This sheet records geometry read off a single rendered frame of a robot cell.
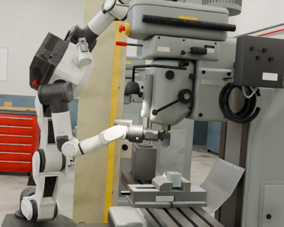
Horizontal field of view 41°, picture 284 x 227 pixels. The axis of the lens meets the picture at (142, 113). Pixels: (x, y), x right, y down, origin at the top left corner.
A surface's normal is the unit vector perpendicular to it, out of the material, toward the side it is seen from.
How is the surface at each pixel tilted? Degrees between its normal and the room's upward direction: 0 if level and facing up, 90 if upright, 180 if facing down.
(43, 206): 116
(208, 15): 90
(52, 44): 55
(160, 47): 90
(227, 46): 90
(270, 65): 90
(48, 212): 102
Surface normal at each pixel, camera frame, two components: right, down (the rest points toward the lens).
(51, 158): 0.53, -0.11
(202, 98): 0.22, 0.07
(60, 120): 0.03, 0.15
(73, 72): 0.47, -0.50
